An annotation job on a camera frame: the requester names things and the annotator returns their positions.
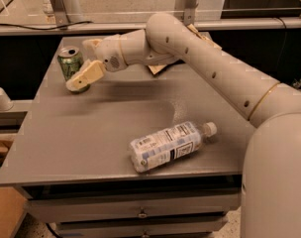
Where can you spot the white pipe left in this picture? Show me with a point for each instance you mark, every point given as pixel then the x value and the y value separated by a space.
pixel 5 102

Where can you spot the brown chip bag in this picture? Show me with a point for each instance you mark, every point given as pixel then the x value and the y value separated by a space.
pixel 155 69

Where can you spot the white pipe background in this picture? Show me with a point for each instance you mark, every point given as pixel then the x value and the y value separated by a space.
pixel 72 9

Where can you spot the grey drawer cabinet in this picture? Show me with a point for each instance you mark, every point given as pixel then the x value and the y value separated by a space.
pixel 78 145

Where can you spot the metal bracket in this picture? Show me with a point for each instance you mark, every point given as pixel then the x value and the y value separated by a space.
pixel 59 12
pixel 189 11

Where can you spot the upper grey drawer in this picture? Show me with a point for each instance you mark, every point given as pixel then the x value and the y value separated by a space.
pixel 138 205

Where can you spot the metal bracket centre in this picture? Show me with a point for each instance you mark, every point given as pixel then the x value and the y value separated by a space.
pixel 189 11

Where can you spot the metal bracket left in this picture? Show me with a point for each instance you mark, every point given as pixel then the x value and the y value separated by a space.
pixel 59 12

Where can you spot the clear plastic water bottle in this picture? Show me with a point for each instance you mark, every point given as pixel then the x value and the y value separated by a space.
pixel 164 146

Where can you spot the lower grey drawer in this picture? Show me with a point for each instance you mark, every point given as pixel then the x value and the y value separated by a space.
pixel 144 228

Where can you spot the cardboard box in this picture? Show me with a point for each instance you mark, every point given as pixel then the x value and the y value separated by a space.
pixel 12 211

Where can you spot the grey drawer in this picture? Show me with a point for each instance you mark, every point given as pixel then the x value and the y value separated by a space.
pixel 144 228
pixel 138 205

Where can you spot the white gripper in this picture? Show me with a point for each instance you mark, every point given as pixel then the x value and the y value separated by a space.
pixel 109 53

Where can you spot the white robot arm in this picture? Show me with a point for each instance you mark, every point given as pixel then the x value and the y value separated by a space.
pixel 271 190

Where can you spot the green soda can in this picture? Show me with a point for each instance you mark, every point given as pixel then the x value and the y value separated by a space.
pixel 70 60

